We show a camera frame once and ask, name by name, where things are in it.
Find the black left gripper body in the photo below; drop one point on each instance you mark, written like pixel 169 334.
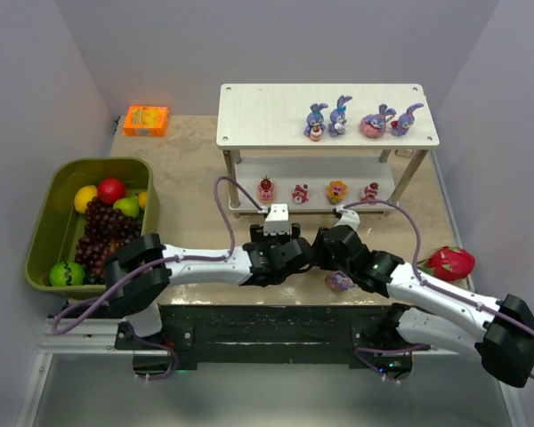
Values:
pixel 296 250

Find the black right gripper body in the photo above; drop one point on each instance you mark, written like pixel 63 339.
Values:
pixel 321 245

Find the pink bear strawberry donut toy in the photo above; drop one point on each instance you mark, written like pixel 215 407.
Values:
pixel 266 190

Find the pink bear sunflower toy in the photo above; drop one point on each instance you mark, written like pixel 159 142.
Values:
pixel 336 192

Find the pink bear santa hat toy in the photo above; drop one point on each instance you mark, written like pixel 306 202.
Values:
pixel 300 194

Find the pink bear cake toy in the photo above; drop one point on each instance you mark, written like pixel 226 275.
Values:
pixel 370 192

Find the purple bunny sitting toy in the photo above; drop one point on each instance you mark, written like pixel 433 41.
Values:
pixel 338 121

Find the purple bunny pink donut toy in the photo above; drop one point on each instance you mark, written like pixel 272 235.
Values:
pixel 373 126

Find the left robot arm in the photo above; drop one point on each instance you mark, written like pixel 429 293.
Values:
pixel 138 273

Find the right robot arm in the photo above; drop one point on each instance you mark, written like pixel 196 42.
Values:
pixel 498 333

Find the white two-tier shelf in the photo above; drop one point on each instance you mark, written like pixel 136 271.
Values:
pixel 260 132

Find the purple bunny large donut toy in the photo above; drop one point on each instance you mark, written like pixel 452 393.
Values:
pixel 339 282

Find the red dragon fruit toy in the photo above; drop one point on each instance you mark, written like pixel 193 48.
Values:
pixel 448 263

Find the small yellow fruit toy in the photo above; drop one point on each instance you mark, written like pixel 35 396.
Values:
pixel 142 200

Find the green pear toy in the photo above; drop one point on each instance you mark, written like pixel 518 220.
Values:
pixel 128 206

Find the dark purple grape bunch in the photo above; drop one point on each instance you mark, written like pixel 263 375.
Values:
pixel 106 230

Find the red apple toy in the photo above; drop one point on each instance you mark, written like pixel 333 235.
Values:
pixel 110 190

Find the orange snack box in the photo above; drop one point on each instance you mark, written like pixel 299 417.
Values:
pixel 146 121

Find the yellow lemon toy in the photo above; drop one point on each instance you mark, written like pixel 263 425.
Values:
pixel 83 196

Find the green lime toy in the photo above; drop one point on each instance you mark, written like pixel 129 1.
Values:
pixel 67 274

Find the olive green plastic bin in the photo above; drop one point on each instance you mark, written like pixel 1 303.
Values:
pixel 59 226

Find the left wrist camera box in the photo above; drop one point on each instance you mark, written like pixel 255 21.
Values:
pixel 276 219

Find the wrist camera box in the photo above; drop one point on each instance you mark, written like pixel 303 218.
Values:
pixel 276 219
pixel 346 217

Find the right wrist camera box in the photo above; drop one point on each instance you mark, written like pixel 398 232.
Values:
pixel 346 217

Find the black table front frame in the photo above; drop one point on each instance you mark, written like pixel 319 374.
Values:
pixel 264 335

